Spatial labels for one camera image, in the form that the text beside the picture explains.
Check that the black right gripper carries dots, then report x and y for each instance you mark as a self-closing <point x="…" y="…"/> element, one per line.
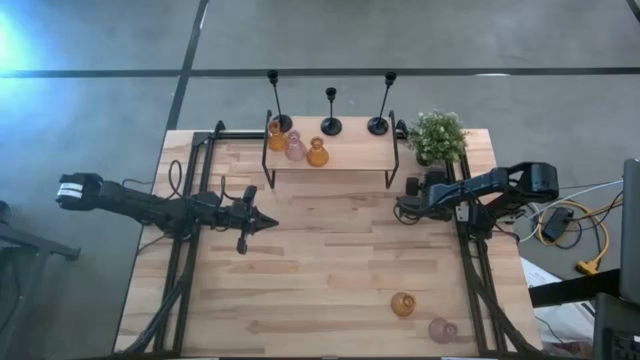
<point x="425" y="202"/>

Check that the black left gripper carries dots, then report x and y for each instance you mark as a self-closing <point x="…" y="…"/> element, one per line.
<point x="240" y="217"/>

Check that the pink glass candle holder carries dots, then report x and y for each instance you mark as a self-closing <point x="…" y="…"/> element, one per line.
<point x="295" y="150"/>
<point x="442" y="330"/>

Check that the amber glass candle holder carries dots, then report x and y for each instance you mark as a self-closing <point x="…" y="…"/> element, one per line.
<point x="276" y="142"/>
<point x="403" y="304"/>
<point x="317" y="156"/>

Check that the tall black metal candlestick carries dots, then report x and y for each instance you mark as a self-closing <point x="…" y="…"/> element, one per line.
<point x="378" y="126"/>
<point x="283" y="122"/>

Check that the short black metal candlestick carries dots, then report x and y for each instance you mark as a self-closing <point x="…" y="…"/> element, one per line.
<point x="331" y="126"/>

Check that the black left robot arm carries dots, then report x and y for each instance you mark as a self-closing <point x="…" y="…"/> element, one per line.
<point x="125" y="202"/>

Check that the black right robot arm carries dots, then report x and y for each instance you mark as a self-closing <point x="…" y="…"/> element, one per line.
<point x="500" y="180"/>

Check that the artificial green plant black pot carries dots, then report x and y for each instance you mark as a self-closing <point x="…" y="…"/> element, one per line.
<point x="437" y="137"/>

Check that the black power adapter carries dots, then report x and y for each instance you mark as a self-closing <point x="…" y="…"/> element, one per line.
<point x="557" y="225"/>

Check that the black desk edge bar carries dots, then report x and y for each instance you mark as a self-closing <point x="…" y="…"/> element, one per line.
<point x="575" y="289"/>

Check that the white paper sheet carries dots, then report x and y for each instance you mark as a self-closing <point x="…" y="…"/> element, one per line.
<point x="570" y="320"/>

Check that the grey cabinet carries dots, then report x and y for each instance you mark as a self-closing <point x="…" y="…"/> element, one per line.
<point x="631" y="230"/>

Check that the black equipment box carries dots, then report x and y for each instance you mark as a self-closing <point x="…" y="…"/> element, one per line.
<point x="615" y="325"/>

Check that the black metal stand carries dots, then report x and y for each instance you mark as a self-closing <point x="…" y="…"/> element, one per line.
<point x="30" y="240"/>

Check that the wooden shelf riser black frame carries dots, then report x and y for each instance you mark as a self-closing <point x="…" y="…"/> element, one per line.
<point x="360" y="150"/>

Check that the black aluminium rig frame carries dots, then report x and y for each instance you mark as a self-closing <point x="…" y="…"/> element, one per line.
<point x="204" y="150"/>

